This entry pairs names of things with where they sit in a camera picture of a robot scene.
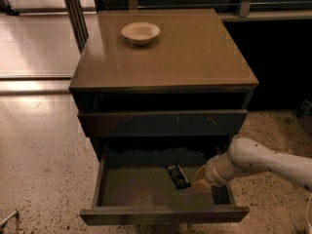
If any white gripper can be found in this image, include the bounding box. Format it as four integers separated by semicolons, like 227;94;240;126
191;156;227;187

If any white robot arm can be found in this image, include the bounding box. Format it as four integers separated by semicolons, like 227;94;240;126
193;137;312;192

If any open middle drawer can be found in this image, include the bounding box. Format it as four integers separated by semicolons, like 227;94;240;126
80;148;250;225

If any grey drawer cabinet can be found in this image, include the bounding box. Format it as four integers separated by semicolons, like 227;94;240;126
69;10;258;157

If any closed top drawer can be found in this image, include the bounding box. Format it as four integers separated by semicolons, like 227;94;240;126
78;109;247;137

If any dark object on floor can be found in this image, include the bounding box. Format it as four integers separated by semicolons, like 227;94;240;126
296;100;312;118

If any white ceramic bowl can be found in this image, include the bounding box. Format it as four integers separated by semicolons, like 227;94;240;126
122;22;160;46

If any metal leg at corner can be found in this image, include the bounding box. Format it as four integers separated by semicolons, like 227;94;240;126
0;209;19;228

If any white cable at edge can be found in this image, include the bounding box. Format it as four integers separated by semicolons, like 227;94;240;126
304;192;312;234

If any metal window frame post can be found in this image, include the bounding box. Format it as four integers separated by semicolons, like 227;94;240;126
64;0;89;53

